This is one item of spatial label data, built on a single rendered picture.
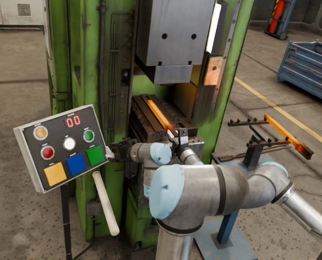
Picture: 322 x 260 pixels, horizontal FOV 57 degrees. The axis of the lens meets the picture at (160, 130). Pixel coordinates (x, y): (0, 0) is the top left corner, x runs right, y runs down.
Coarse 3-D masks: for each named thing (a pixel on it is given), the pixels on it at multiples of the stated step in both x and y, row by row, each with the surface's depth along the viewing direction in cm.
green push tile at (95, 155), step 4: (92, 148) 135; (96, 148) 136; (100, 148) 138; (88, 152) 133; (92, 152) 135; (96, 152) 136; (100, 152) 138; (88, 156) 133; (92, 156) 135; (96, 156) 136; (100, 156) 138; (92, 160) 134; (96, 160) 136; (100, 160) 137; (92, 164) 134
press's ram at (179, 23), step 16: (144, 0) 132; (160, 0) 125; (176, 0) 127; (192, 0) 130; (208, 0) 133; (144, 16) 134; (160, 16) 128; (176, 16) 131; (192, 16) 134; (208, 16) 137; (144, 32) 136; (160, 32) 133; (176, 32) 135; (192, 32) 138; (144, 48) 138; (160, 48) 137; (176, 48) 140; (192, 48) 143; (160, 64) 143; (176, 64) 145; (192, 64) 148
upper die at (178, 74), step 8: (136, 56) 165; (144, 64) 155; (144, 72) 156; (152, 72) 145; (160, 72) 144; (168, 72) 145; (176, 72) 147; (184, 72) 149; (152, 80) 146; (160, 80) 146; (168, 80) 148; (176, 80) 150; (184, 80) 152
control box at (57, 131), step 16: (64, 112) 130; (80, 112) 132; (16, 128) 116; (32, 128) 117; (48, 128) 122; (64, 128) 127; (80, 128) 132; (96, 128) 137; (32, 144) 117; (48, 144) 122; (64, 144) 126; (80, 144) 132; (96, 144) 137; (32, 160) 117; (48, 160) 121; (64, 160) 126; (32, 176) 122
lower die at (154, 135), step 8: (136, 96) 194; (152, 96) 197; (136, 104) 188; (144, 104) 187; (160, 104) 189; (136, 112) 179; (144, 112) 178; (152, 112) 178; (168, 112) 181; (136, 120) 178; (152, 120) 172; (160, 120) 171; (168, 120) 174; (144, 128) 166; (152, 128) 166; (160, 128) 165; (176, 128) 167; (144, 136) 167; (152, 136) 164; (160, 136) 166
